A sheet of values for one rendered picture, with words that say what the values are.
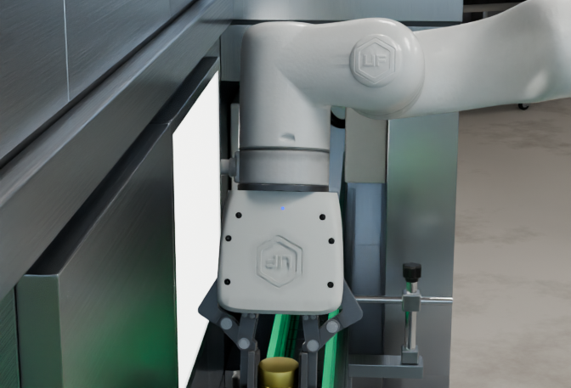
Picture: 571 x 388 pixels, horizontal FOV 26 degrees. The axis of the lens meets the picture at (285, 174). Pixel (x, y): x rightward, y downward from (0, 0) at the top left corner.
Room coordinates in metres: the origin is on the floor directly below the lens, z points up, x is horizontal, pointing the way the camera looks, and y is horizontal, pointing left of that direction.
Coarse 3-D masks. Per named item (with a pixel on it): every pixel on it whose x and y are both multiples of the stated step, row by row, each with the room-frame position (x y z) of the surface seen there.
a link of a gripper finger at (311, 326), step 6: (306, 318) 0.93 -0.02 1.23; (312, 318) 0.93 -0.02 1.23; (318, 318) 0.95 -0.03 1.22; (306, 324) 0.93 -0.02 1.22; (312, 324) 0.93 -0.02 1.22; (318, 324) 0.94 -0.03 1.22; (306, 330) 0.93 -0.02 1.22; (312, 330) 0.93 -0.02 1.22; (318, 330) 0.93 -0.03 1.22; (306, 336) 0.93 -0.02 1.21; (312, 336) 0.93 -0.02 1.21; (318, 336) 0.93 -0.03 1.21; (306, 342) 0.93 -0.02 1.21; (312, 342) 0.93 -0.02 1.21; (318, 342) 0.93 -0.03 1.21; (306, 348) 0.93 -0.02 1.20; (312, 348) 0.93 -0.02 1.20; (318, 348) 0.93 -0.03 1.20
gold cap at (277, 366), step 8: (264, 360) 0.94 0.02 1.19; (272, 360) 0.94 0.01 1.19; (280, 360) 0.94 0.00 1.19; (288, 360) 0.94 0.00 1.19; (264, 368) 0.93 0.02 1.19; (272, 368) 0.93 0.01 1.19; (280, 368) 0.93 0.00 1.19; (288, 368) 0.93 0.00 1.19; (296, 368) 0.93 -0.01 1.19; (264, 376) 0.92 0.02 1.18; (272, 376) 0.92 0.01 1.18; (280, 376) 0.92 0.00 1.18; (288, 376) 0.92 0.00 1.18; (296, 376) 0.93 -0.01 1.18; (264, 384) 0.92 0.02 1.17; (272, 384) 0.92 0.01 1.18; (280, 384) 0.92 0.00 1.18; (288, 384) 0.92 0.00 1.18; (296, 384) 0.93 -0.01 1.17
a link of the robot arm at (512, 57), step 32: (544, 0) 0.98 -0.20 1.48; (416, 32) 1.07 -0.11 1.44; (448, 32) 1.06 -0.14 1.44; (480, 32) 1.05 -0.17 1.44; (512, 32) 1.01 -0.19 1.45; (544, 32) 0.96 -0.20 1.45; (448, 64) 1.05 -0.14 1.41; (480, 64) 1.04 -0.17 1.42; (512, 64) 1.01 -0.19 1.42; (544, 64) 0.96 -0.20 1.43; (416, 96) 1.00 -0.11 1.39; (448, 96) 1.04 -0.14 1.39; (480, 96) 1.04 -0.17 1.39; (512, 96) 1.01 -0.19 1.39; (544, 96) 0.98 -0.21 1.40
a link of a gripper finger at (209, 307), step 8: (216, 280) 0.95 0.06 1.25; (216, 288) 0.95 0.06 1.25; (208, 296) 0.95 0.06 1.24; (216, 296) 0.95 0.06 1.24; (200, 304) 0.95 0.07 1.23; (208, 304) 0.95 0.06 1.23; (216, 304) 0.95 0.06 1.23; (200, 312) 0.95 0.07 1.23; (208, 312) 0.95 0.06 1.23; (216, 312) 0.95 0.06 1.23; (224, 312) 0.95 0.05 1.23; (208, 320) 0.95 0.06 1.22; (216, 320) 0.94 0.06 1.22
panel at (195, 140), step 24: (216, 96) 1.65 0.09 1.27; (192, 120) 1.42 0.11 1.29; (216, 120) 1.64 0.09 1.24; (192, 144) 1.41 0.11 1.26; (216, 144) 1.64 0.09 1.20; (192, 168) 1.41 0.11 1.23; (216, 168) 1.63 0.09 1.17; (192, 192) 1.41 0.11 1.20; (216, 192) 1.63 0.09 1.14; (192, 216) 1.40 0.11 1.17; (216, 216) 1.63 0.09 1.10; (192, 240) 1.40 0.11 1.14; (216, 240) 1.62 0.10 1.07; (192, 264) 1.39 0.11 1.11; (216, 264) 1.62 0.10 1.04; (192, 288) 1.39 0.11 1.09; (192, 312) 1.39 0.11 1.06; (192, 336) 1.38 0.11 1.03; (192, 360) 1.38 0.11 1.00
